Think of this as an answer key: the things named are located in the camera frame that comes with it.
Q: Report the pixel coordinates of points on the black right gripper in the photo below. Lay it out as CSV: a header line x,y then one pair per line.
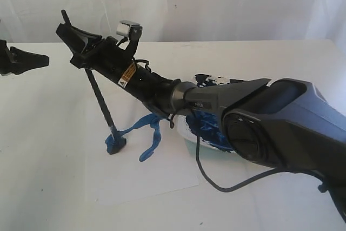
x,y
119,66

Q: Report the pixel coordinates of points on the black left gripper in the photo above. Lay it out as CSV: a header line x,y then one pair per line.
x,y
24,61

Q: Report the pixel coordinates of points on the black paintbrush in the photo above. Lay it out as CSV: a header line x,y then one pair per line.
x,y
114,142

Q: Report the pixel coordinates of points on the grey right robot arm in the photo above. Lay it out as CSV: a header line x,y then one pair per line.
x,y
286,125

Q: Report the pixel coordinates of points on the white backdrop curtain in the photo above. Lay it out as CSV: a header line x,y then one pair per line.
x,y
179,20

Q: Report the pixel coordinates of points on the white paper sheet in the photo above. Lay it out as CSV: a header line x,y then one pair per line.
x,y
119,178

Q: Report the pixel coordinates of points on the white plate with blue paint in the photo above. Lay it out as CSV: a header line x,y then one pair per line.
x,y
205,128

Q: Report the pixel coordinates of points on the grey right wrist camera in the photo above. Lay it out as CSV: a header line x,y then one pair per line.
x,y
132,32

